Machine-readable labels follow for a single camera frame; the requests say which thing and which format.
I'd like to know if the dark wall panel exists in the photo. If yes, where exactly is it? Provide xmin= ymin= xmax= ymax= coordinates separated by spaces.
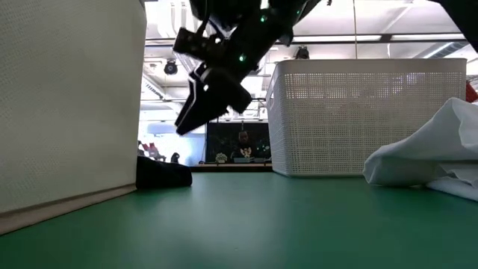
xmin=205 ymin=122 xmax=271 ymax=164

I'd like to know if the person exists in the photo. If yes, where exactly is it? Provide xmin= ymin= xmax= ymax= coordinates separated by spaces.
xmin=229 ymin=130 xmax=262 ymax=160

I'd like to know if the beige fabric storage bin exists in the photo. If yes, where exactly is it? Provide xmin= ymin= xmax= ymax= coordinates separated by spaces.
xmin=0 ymin=0 xmax=147 ymax=235

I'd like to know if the black overhead beam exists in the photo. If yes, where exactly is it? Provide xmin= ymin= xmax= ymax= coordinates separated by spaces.
xmin=144 ymin=33 xmax=468 ymax=46

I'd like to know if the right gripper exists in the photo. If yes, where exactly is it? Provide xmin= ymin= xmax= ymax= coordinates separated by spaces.
xmin=173 ymin=0 xmax=296 ymax=136

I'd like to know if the green table mat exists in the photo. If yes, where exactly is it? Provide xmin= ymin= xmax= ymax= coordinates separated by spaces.
xmin=0 ymin=171 xmax=478 ymax=269

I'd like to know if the red chair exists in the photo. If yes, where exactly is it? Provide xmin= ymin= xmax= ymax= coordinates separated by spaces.
xmin=137 ymin=140 xmax=167 ymax=162

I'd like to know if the black dome ceiling camera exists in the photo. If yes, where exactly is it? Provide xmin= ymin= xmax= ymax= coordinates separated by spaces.
xmin=163 ymin=59 xmax=179 ymax=76

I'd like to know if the black table frame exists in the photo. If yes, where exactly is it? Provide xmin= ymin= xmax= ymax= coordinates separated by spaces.
xmin=192 ymin=163 xmax=273 ymax=173

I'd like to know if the red object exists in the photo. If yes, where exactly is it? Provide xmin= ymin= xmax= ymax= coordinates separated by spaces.
xmin=465 ymin=81 xmax=478 ymax=104

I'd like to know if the black garment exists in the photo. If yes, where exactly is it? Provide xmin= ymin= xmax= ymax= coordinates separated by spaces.
xmin=134 ymin=155 xmax=193 ymax=190

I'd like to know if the white perforated plastic basket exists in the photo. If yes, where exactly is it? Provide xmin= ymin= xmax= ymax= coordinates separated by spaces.
xmin=265 ymin=58 xmax=468 ymax=177

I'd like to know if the white shirt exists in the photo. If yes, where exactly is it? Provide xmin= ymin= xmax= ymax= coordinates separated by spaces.
xmin=362 ymin=97 xmax=478 ymax=202

